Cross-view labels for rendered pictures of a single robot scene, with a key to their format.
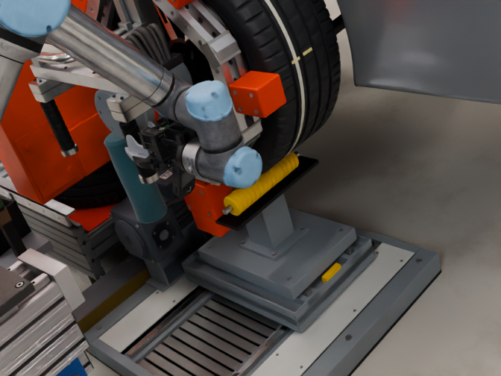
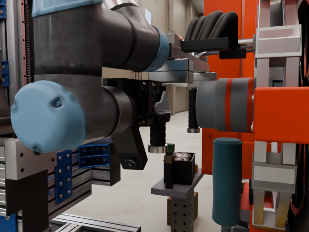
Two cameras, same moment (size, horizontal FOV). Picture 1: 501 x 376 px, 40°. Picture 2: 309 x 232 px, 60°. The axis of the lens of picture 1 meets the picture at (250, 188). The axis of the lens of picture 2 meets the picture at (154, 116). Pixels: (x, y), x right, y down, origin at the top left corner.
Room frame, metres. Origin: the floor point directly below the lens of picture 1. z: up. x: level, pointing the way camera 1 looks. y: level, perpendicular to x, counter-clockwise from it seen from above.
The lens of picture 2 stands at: (1.04, -0.30, 0.87)
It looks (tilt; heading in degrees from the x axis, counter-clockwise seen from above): 4 degrees down; 58
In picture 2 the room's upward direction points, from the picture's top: straight up
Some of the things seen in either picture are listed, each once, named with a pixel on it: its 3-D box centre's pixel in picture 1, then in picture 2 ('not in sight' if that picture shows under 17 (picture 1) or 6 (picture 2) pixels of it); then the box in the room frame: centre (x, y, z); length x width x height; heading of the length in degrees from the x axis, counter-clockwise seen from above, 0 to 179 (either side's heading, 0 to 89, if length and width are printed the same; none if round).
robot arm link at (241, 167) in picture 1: (229, 163); (69, 113); (1.12, 0.02, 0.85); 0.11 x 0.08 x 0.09; 37
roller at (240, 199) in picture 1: (262, 181); not in sight; (1.60, -0.04, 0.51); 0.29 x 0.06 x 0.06; 127
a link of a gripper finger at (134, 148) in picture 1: (133, 146); not in sight; (1.31, 0.20, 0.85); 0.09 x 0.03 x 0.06; 46
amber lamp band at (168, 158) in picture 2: (1, 216); (169, 159); (1.72, 0.68, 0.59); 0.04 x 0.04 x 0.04; 37
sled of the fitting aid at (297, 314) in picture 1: (275, 259); not in sight; (1.75, 0.00, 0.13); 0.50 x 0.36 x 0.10; 37
